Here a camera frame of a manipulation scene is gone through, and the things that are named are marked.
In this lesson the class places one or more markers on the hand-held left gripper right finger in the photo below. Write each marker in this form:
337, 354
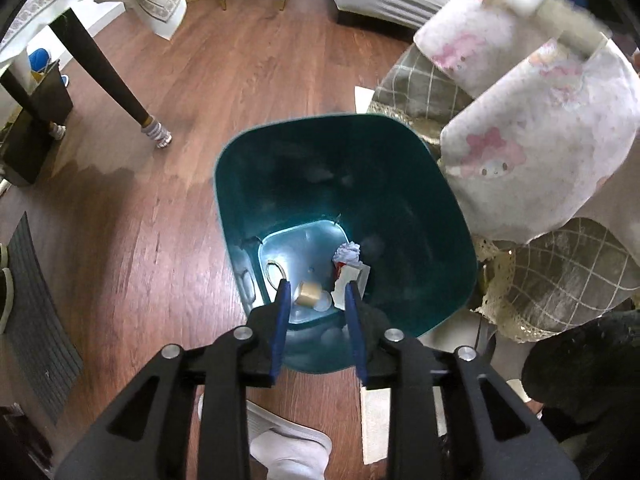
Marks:
354, 330

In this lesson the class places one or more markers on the dark box under table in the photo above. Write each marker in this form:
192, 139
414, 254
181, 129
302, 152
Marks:
35, 125

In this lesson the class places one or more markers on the dark wooden table leg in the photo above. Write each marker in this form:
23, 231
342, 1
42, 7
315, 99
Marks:
100, 65

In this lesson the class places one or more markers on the red wrapper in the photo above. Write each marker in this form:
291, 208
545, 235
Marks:
340, 267

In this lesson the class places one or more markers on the white box with label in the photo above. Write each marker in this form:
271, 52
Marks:
356, 274

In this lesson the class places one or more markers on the white plastic lid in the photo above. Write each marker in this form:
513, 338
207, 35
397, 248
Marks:
324, 302

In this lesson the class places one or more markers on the blue slipper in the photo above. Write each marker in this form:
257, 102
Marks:
39, 60

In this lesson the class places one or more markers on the pair of grey slippers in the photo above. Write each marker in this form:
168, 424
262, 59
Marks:
4, 290

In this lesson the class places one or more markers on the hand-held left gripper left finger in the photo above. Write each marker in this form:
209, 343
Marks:
281, 330

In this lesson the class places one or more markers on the white cardboard box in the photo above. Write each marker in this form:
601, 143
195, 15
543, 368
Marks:
565, 15

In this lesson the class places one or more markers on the white paper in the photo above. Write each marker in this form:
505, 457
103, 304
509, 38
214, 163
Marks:
347, 252

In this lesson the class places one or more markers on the person's white sock foot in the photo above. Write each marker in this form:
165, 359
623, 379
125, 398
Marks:
285, 450

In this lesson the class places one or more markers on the brown tape roll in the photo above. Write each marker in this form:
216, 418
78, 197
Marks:
307, 294

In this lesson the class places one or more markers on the dark ribbed floor mat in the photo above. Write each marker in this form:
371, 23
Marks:
40, 320

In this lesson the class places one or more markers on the beige floor sheet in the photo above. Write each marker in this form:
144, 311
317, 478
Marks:
375, 425

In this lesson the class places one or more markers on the teal plastic bin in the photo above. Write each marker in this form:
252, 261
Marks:
350, 185

